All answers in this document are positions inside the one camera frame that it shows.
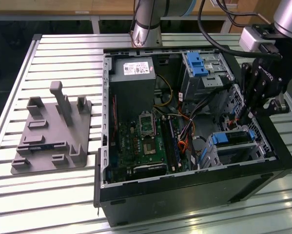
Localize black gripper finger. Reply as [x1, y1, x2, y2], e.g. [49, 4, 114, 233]
[238, 62, 256, 127]
[247, 79, 291, 118]

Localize multicoloured disk power wire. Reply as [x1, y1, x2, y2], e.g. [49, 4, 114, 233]
[225, 117, 241, 129]

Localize hard disk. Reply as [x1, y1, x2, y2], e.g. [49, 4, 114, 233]
[213, 130, 256, 147]

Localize metal disk bay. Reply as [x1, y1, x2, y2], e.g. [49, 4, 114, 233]
[204, 131, 267, 170]

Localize metal optical drive cage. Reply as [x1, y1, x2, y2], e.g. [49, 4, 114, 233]
[180, 52, 235, 104]

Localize blue cage latch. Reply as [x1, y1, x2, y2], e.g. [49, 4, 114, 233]
[186, 52, 209, 77]

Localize metal socket cover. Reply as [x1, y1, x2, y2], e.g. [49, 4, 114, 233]
[138, 111, 156, 137]

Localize grey power supply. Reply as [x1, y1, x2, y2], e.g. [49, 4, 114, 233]
[108, 57, 157, 122]

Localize CPU socket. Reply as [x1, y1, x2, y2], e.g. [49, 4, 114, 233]
[142, 137, 159, 156]

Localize black PC case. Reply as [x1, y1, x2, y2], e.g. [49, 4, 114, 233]
[93, 45, 292, 227]

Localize black graphics card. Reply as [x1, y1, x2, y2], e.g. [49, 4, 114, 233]
[133, 162, 168, 176]

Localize green motherboard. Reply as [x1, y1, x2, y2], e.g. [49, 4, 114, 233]
[105, 114, 193, 183]

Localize grey parts rack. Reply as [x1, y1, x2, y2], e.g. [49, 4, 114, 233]
[10, 80, 93, 175]

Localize green RAM stick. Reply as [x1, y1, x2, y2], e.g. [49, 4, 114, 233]
[28, 145, 56, 151]

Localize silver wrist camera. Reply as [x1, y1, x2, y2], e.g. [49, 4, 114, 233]
[239, 25, 277, 53]

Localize black wire bundle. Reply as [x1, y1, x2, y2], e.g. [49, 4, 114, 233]
[177, 89, 226, 147]

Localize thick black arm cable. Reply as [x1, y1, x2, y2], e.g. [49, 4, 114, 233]
[198, 0, 283, 59]

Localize yellow power wire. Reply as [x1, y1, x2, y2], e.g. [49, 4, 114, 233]
[155, 74, 174, 108]

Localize blue bay rail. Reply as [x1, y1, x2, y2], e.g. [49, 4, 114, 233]
[198, 145, 211, 169]

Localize orange data cable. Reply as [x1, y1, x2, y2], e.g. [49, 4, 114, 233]
[178, 119, 195, 156]

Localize red black twisted wire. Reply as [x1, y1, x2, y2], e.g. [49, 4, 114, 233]
[113, 94, 118, 146]

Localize wooden desk white frame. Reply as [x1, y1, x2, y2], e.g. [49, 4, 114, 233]
[0, 0, 258, 34]

